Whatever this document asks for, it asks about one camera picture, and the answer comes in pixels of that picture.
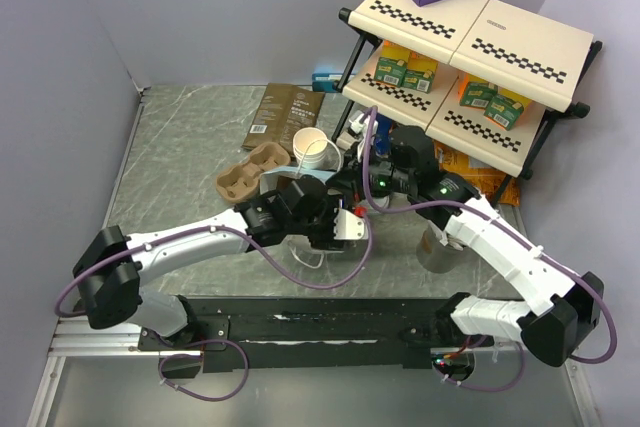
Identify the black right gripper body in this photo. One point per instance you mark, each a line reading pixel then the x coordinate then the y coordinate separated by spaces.
pixel 384 176

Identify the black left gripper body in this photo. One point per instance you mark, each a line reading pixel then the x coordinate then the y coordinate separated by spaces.
pixel 319 225

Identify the light blue paper bag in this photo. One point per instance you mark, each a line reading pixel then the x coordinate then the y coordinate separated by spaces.
pixel 303 202

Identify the white paper cup stack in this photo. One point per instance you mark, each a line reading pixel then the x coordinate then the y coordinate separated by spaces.
pixel 311 147

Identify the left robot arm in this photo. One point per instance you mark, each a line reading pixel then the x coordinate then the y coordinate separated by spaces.
pixel 113 270

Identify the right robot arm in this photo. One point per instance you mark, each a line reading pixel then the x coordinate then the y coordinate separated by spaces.
pixel 557 308

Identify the brown coffee bean bag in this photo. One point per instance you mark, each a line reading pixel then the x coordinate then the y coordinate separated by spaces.
pixel 283 110

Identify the blue chip bag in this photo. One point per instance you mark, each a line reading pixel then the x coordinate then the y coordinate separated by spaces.
pixel 382 142

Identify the brown pulp cup carrier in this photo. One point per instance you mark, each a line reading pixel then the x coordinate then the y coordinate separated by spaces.
pixel 241 181

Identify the orange snack bag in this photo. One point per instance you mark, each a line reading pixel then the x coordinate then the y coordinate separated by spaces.
pixel 486 179

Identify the green juice carton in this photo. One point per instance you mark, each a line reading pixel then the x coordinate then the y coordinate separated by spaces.
pixel 476 94
pixel 419 80
pixel 390 71
pixel 504 111

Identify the grey cup of stirrers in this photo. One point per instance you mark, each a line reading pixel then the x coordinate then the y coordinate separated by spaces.
pixel 437 258

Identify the cream checkered shelf rack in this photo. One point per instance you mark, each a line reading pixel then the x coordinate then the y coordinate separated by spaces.
pixel 539 58

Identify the blue R&O box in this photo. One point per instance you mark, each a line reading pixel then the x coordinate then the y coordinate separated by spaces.
pixel 322 81

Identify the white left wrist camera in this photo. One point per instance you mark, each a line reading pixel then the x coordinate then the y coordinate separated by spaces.
pixel 349 227

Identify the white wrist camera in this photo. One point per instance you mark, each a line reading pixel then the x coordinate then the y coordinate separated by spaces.
pixel 358 123
pixel 349 227

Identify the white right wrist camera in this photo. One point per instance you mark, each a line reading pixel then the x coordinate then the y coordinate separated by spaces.
pixel 358 123

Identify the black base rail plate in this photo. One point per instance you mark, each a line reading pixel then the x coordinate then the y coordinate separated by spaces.
pixel 271 332

